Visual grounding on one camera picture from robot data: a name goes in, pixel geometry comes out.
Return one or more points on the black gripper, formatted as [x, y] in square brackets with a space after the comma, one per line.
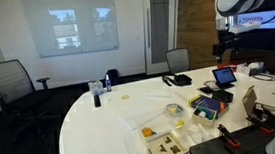
[228, 37]

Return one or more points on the black tablet on stand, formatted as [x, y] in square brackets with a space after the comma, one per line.
[224, 76]

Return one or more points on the white device with black base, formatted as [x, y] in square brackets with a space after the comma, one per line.
[255, 67]

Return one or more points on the flat black phone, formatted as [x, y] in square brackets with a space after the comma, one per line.
[206, 89]

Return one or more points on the small black box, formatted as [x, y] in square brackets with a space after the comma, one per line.
[223, 96]

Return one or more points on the grey mesh office chair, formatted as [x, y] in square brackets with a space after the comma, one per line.
[177, 60]

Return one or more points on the blue book box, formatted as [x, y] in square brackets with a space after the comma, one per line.
[208, 103]

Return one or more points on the small cardboard box with blocks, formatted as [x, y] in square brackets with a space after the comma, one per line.
[203, 115]

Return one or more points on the open cardboard box with flap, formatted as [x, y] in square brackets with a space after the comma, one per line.
[256, 107]

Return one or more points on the white framed glass door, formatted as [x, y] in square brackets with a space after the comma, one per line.
[159, 25]

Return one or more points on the clear bowl with yellow piece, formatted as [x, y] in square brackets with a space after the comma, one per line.
[174, 110]

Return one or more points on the small yellow block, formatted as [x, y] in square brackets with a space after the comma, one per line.
[180, 123]

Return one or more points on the clear plastic bags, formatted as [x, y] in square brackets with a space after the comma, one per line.
[196, 133]

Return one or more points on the small yellow disc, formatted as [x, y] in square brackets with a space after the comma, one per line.
[125, 97]

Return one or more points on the orange toy piece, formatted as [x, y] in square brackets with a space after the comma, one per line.
[147, 132]

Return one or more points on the wooden shape sorter box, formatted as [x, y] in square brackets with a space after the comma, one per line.
[166, 148]

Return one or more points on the black bag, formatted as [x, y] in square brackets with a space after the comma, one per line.
[112, 76]

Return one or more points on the small blue spray bottle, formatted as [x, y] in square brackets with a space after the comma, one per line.
[108, 83]

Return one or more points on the clear plastic tissue box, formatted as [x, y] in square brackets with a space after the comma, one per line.
[95, 87]

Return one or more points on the black remote control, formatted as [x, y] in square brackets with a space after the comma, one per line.
[97, 100]

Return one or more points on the glass whiteboard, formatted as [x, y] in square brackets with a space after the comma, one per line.
[72, 24]

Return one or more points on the black mesh office chair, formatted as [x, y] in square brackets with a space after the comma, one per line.
[11, 88]

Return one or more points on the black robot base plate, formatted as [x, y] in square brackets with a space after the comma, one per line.
[240, 144]

